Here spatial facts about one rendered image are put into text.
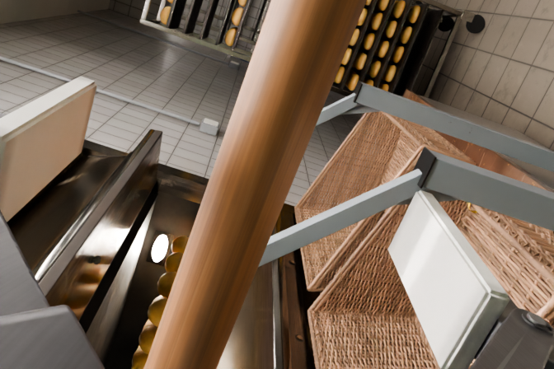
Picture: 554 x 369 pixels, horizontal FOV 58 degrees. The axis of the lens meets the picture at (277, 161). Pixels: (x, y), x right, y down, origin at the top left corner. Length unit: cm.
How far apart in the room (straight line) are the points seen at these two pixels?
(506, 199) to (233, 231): 53
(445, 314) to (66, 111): 13
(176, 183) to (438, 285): 170
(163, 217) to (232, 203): 173
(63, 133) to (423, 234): 13
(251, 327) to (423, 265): 104
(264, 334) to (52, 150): 104
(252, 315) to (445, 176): 73
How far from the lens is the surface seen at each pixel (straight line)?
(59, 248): 104
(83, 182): 164
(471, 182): 66
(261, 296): 131
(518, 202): 69
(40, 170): 17
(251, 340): 117
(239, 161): 17
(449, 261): 17
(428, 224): 19
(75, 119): 18
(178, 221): 190
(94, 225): 112
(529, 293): 103
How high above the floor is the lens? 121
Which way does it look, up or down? 8 degrees down
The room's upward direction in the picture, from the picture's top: 72 degrees counter-clockwise
